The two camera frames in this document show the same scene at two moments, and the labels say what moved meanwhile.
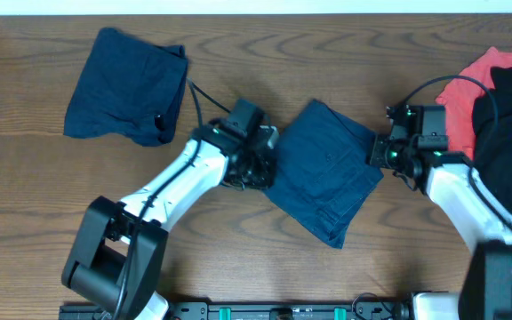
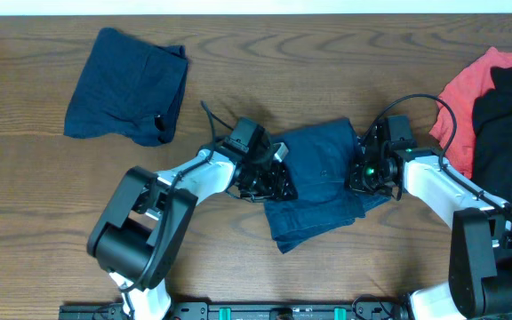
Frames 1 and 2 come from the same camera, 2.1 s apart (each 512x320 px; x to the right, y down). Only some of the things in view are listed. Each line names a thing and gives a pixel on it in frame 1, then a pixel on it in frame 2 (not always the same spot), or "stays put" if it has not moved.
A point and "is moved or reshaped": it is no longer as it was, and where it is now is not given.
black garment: x=507 y=140 stays put
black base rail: x=259 y=310 stays put
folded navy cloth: x=128 y=90 stays put
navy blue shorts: x=323 y=171 is moved or reshaped
